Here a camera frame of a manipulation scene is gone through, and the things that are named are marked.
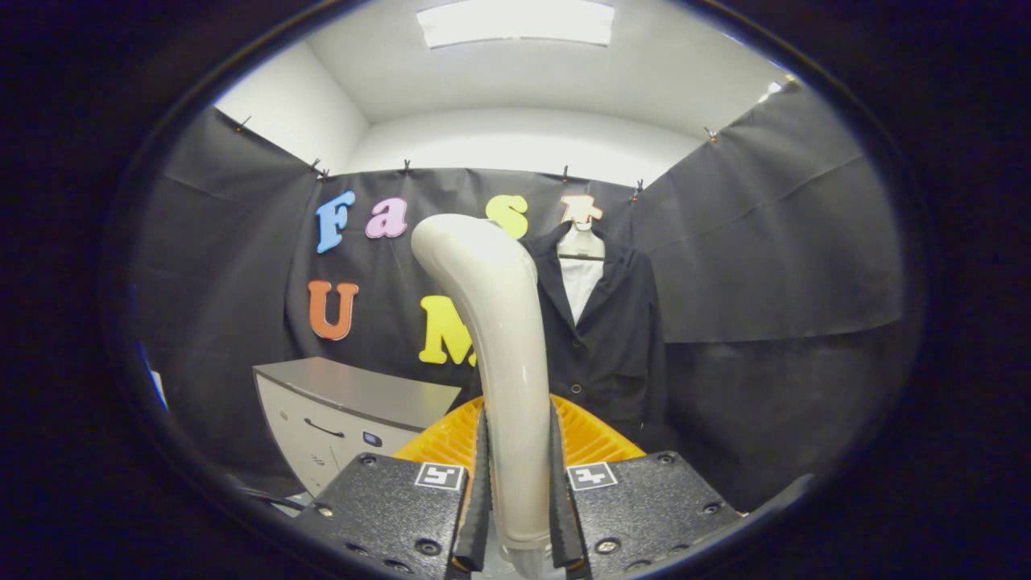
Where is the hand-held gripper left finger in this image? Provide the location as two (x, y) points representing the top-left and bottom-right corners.
(294, 395), (493, 580)

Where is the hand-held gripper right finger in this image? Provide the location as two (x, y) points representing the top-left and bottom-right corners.
(550, 395), (742, 579)

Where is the black jacket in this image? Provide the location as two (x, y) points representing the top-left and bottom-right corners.
(520, 226), (669, 433)

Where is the grey cabinet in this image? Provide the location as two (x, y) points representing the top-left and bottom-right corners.
(253, 357), (463, 499)

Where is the white mannequin torso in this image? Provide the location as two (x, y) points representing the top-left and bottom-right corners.
(557, 222), (607, 326)

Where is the ceiling light panel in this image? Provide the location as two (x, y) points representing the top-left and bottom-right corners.
(416, 0), (616, 50)

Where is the black cable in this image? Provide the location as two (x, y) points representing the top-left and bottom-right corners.
(232, 483), (308, 514)

